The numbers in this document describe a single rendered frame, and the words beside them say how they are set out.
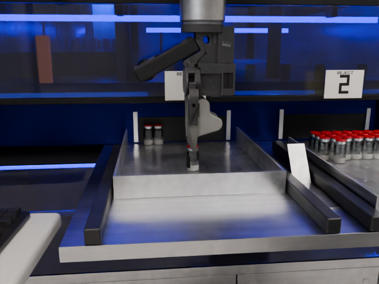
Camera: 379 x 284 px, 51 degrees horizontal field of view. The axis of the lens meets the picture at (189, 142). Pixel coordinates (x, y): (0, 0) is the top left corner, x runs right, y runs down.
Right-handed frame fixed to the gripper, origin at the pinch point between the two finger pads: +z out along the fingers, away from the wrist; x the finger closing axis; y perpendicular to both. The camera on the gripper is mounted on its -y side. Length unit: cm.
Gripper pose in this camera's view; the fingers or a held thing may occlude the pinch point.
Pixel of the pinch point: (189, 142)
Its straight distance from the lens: 70.6
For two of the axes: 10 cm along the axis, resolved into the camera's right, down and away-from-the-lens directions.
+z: 0.0, 9.7, 2.4
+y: 10.0, -0.2, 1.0
